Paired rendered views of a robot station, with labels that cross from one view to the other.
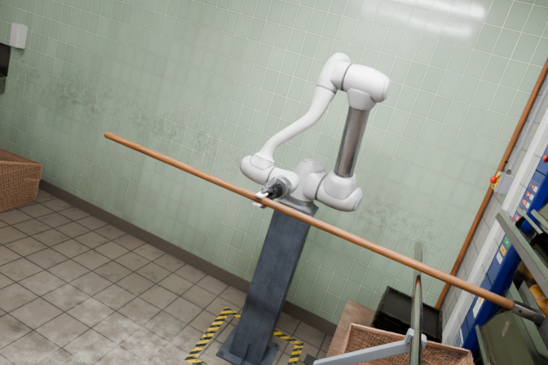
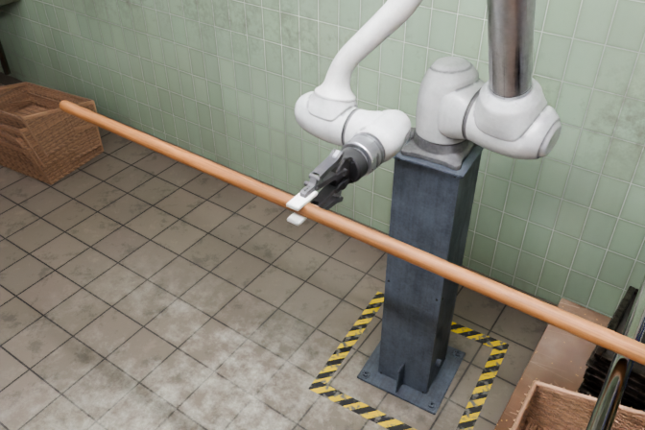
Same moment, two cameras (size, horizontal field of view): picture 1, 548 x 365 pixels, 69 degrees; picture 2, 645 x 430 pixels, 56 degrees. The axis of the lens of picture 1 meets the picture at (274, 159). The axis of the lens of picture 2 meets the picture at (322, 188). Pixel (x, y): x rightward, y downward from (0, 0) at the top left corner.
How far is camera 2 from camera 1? 0.68 m
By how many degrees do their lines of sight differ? 27
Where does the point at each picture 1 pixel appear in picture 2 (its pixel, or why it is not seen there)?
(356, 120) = not seen: outside the picture
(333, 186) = (489, 118)
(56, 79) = not seen: outside the picture
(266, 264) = not seen: hidden behind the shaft
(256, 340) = (413, 359)
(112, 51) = not seen: outside the picture
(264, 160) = (330, 102)
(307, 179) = (441, 106)
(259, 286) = (399, 285)
